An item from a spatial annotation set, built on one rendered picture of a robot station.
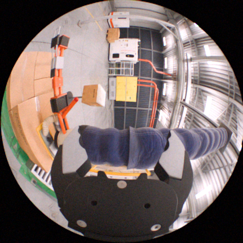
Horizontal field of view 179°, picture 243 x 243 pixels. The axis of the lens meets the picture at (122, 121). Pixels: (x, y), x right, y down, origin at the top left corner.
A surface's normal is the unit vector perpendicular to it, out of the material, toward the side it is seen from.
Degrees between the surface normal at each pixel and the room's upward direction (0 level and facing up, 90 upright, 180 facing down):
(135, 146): 67
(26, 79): 0
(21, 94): 0
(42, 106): 0
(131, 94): 90
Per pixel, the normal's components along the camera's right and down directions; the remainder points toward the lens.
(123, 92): -0.04, 0.44
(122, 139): -0.29, -0.72
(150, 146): -0.17, -0.37
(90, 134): 0.08, -0.68
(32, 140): 1.00, 0.04
